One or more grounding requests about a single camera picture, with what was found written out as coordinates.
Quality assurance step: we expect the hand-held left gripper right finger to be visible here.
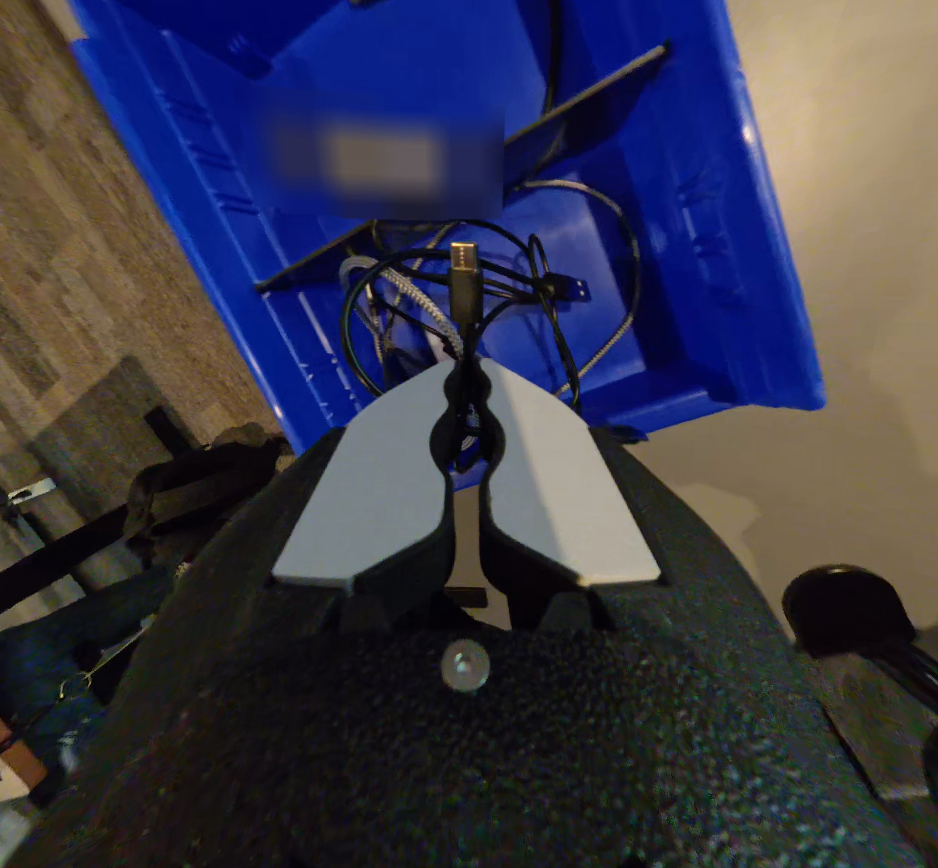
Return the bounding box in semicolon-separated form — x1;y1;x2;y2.
476;359;662;627

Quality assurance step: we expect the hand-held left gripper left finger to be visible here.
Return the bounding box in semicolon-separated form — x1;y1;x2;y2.
271;359;459;627

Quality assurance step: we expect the black usb cable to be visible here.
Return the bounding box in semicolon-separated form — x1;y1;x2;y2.
341;219;593;477

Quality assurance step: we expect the blue plastic bin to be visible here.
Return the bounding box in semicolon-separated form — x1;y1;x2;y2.
16;0;828;455

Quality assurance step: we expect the dark strap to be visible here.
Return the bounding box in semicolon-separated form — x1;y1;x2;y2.
0;424;294;613

